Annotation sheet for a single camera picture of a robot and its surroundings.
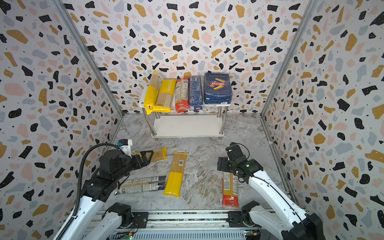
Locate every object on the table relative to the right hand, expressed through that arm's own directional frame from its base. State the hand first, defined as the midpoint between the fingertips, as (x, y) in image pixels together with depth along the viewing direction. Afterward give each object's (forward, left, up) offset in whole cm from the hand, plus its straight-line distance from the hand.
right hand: (221, 161), depth 80 cm
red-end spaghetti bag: (-14, -5, -11) cm, 18 cm away
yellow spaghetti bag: (+23, +30, +23) cm, 44 cm away
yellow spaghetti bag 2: (-9, +26, -11) cm, 30 cm away
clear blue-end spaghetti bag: (-10, +43, -10) cm, 45 cm away
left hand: (-1, +37, +10) cm, 39 cm away
